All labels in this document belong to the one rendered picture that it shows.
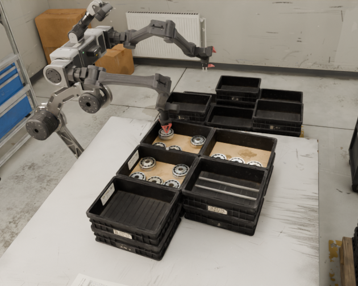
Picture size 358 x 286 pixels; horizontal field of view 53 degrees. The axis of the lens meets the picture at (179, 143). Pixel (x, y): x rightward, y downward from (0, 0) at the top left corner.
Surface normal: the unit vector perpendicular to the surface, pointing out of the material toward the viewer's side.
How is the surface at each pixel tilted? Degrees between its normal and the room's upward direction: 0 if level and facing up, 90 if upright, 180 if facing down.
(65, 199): 0
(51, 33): 90
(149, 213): 0
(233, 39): 90
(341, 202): 0
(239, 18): 90
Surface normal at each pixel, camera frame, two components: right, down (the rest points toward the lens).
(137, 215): -0.07, -0.79
